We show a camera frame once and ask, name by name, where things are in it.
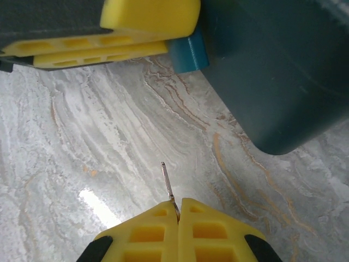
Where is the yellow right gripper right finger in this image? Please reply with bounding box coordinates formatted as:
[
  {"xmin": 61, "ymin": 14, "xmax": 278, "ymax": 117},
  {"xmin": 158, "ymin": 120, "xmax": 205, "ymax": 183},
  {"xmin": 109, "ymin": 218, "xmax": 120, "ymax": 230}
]
[{"xmin": 178, "ymin": 197, "xmax": 267, "ymax": 262}]

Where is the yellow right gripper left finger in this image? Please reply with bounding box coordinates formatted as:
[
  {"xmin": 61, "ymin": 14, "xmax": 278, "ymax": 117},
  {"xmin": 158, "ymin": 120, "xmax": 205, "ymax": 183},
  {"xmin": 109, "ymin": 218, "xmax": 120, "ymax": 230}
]
[{"xmin": 94, "ymin": 201, "xmax": 180, "ymax": 262}]

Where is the starry night tin box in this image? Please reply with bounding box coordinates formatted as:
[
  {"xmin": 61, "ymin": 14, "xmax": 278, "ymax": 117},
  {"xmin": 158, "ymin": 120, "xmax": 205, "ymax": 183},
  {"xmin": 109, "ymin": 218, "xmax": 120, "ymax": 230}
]
[{"xmin": 196, "ymin": 0, "xmax": 349, "ymax": 157}]

